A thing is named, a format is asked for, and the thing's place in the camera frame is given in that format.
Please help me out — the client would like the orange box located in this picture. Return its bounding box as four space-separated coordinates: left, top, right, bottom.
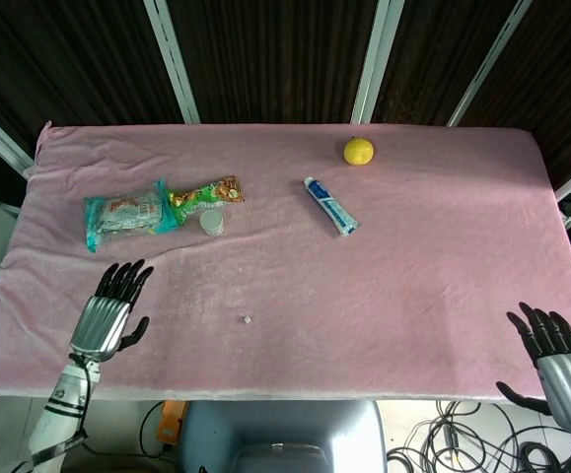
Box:
156 400 187 446

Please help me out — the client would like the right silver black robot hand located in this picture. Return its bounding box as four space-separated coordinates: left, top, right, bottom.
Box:
495 301 571 436

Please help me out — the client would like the teal snack packet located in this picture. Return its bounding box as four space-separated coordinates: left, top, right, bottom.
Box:
83 178 181 254

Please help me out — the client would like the yellow lemon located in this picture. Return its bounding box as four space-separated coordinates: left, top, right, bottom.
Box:
343 136 376 168

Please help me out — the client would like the pink fleece table cloth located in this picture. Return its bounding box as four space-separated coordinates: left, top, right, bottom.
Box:
0 120 571 406

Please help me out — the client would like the black cable bundle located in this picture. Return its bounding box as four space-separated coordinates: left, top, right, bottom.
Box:
386 399 571 473

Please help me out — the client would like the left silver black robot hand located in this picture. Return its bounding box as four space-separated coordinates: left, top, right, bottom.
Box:
68 258 155 364

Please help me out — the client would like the blue white toothpaste tube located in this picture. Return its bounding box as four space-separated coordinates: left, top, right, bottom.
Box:
303 176 360 238

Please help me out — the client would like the green orange snack packet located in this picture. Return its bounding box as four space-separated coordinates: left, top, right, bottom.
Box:
166 174 247 224

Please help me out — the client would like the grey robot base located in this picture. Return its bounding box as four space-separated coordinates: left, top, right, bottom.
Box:
178 399 390 473

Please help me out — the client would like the small white cup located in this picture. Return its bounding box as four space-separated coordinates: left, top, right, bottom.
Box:
199 209 226 238

